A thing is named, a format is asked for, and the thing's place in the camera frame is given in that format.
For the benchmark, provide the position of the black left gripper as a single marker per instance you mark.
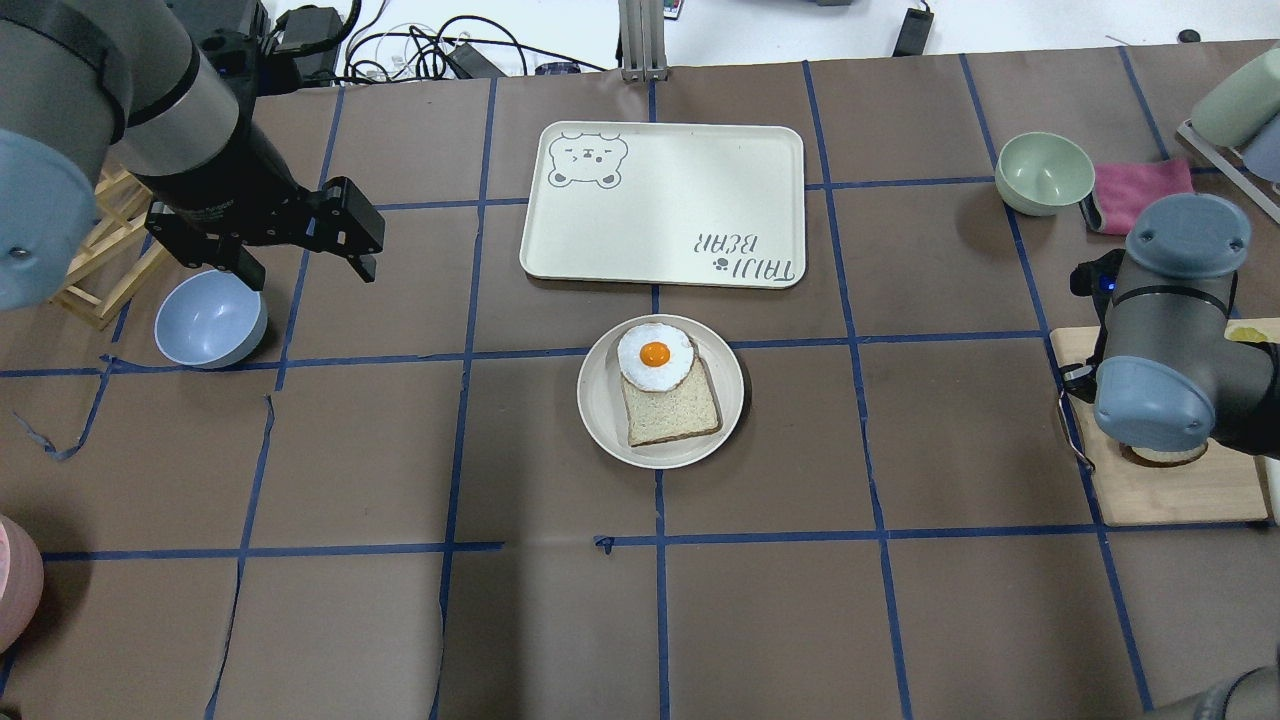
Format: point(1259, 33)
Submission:
point(208, 184)

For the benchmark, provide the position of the fried egg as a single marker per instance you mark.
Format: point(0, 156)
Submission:
point(655, 357)

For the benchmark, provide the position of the round cream plate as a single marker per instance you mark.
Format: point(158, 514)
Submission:
point(600, 400)

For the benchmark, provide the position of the bread slice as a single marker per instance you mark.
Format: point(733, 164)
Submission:
point(1166, 459)
point(688, 411)

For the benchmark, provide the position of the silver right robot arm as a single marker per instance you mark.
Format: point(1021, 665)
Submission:
point(1166, 377)

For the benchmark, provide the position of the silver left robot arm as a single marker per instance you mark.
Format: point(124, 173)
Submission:
point(88, 81)

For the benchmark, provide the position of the blue bowl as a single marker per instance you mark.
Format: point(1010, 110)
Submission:
point(210, 321)

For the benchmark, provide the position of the wooden cup rack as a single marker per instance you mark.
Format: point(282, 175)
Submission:
point(115, 259)

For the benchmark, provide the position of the cream bear tray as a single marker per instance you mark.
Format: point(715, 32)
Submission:
point(667, 203)

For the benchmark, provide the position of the pink bowl with ice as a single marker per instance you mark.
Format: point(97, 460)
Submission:
point(22, 581)

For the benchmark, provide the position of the black power adapter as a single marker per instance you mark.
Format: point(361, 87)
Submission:
point(914, 32)

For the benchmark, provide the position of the light green bowl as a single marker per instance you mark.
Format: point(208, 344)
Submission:
point(1040, 174)

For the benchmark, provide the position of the pink cloth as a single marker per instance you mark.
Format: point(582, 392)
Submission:
point(1122, 191)

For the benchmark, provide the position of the wooden cutting board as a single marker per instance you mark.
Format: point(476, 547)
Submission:
point(1219, 485)

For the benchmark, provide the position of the aluminium frame post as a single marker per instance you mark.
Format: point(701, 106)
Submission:
point(643, 41)

